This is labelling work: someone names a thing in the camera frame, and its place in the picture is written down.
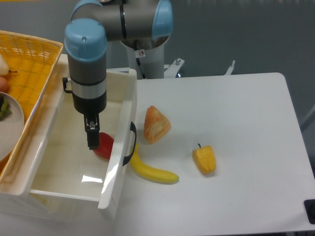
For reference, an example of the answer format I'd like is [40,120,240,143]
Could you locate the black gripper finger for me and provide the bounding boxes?
[86,128,99,149]

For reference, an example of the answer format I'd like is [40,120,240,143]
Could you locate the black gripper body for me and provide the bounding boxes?
[62,77,107,130]

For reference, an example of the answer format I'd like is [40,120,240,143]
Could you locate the red bell pepper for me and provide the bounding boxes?
[93,132,114,160]

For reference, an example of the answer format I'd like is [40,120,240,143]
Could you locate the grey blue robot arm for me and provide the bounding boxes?
[63,0,173,150]

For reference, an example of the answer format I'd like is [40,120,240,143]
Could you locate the white upper drawer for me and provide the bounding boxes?
[31,69,137,217]

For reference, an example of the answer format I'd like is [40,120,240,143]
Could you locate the white drawer cabinet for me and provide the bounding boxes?
[0,54,126,223]

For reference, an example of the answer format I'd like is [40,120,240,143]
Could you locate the yellow bell pepper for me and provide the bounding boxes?
[192,143,216,175]

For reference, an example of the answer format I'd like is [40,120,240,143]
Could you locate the yellow banana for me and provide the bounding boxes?
[129,144,179,184]

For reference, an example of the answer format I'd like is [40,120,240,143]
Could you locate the orange triangular pastry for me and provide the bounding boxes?
[144,106,171,144]

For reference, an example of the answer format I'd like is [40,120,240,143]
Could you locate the yellow woven basket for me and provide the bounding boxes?
[0,30,63,180]

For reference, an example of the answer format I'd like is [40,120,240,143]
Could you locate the white ribbed plate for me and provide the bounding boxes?
[0,92,24,161]

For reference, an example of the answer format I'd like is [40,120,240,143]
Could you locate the green grapes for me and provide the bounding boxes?
[0,94,12,120]

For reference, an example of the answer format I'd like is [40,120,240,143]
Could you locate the peach coloured fruit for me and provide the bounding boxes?
[0,77,9,92]

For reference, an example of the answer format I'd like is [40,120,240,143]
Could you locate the white pear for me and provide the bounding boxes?
[0,55,17,76]

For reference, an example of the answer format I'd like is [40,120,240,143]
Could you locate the black corner device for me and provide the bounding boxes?
[304,199,315,225]

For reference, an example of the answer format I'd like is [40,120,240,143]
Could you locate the black drawer handle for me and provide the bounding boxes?
[123,121,137,166]

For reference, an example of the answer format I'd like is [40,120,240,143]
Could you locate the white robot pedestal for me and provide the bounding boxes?
[107,34,171,80]

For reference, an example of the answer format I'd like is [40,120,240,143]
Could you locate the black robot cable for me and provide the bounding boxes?
[133,40,148,80]

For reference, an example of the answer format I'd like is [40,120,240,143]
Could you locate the white metal bracket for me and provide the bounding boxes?
[164,58,185,78]

